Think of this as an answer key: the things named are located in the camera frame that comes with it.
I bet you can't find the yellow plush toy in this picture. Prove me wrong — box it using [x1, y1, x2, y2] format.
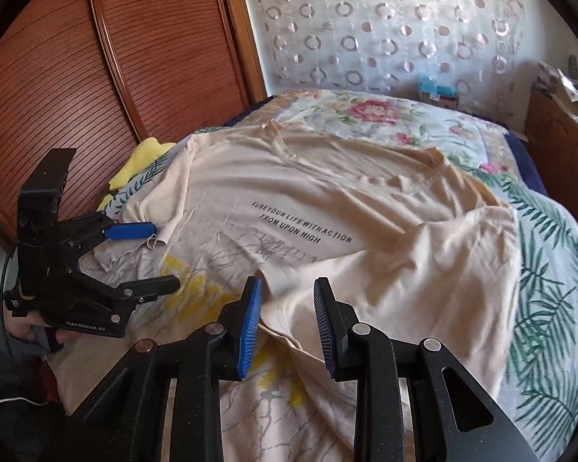
[97, 137, 178, 213]

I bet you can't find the sheer circle pattern curtain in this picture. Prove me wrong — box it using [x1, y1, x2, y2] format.
[236, 0, 531, 121]

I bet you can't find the leaf print blanket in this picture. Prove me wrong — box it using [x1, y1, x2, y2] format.
[103, 144, 578, 462]

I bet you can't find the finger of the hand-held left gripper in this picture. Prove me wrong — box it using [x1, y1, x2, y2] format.
[77, 269, 180, 321]
[58, 214, 157, 258]

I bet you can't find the wooden cabinet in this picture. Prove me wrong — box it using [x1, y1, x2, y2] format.
[525, 89, 578, 213]

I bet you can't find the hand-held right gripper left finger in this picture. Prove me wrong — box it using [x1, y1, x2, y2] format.
[39, 276, 264, 462]

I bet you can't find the person's left forearm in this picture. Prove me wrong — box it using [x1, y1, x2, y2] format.
[0, 296, 54, 386]

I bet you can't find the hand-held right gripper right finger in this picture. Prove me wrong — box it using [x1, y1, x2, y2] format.
[313, 276, 540, 462]

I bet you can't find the beige t-shirt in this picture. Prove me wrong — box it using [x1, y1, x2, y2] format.
[120, 120, 523, 424]

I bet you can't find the blue plastic bag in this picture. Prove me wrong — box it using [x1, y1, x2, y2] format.
[417, 76, 456, 99]

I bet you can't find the person's dark clothing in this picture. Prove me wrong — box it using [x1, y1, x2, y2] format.
[0, 375, 78, 462]

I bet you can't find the black cable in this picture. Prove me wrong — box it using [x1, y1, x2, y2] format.
[1, 243, 20, 299]

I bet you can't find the floral quilt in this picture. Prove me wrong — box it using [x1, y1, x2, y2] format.
[250, 89, 516, 174]

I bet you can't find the grey t-shirt with yellow print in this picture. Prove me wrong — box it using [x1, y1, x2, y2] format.
[53, 212, 362, 462]

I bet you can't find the person's left hand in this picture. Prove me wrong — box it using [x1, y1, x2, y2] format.
[7, 315, 54, 351]

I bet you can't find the stack of small boxes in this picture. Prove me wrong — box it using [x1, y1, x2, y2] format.
[534, 62, 562, 92]

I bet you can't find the small cardboard box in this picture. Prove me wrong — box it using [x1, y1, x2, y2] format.
[426, 94, 460, 110]

